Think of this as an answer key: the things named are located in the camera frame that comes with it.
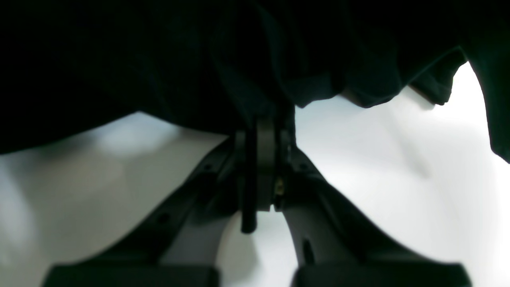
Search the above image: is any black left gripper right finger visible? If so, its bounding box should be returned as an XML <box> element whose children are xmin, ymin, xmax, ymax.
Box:
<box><xmin>255</xmin><ymin>119</ymin><xmax>471</xmax><ymax>287</ymax></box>

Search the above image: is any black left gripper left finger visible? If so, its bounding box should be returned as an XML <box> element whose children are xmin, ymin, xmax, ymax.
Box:
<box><xmin>44</xmin><ymin>131</ymin><xmax>255</xmax><ymax>287</ymax></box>

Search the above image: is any black T-shirt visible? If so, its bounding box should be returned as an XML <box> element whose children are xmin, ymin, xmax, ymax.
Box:
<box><xmin>1</xmin><ymin>0</ymin><xmax>509</xmax><ymax>161</ymax></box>

